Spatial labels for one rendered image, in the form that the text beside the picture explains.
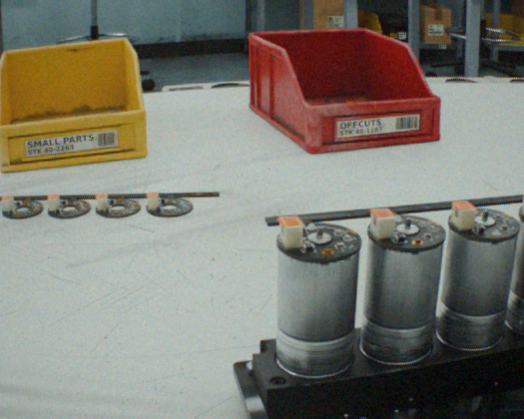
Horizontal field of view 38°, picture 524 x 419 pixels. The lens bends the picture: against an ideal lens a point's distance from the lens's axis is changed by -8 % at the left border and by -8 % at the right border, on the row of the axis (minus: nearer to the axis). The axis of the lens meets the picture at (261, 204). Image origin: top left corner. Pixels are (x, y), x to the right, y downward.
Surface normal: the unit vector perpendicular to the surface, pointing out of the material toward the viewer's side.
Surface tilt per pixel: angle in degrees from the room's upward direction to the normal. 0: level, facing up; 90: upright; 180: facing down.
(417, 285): 90
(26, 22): 90
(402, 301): 90
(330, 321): 90
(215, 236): 0
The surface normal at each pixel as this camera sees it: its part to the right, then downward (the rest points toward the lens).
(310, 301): -0.18, 0.36
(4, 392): 0.00, -0.93
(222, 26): 0.18, 0.36
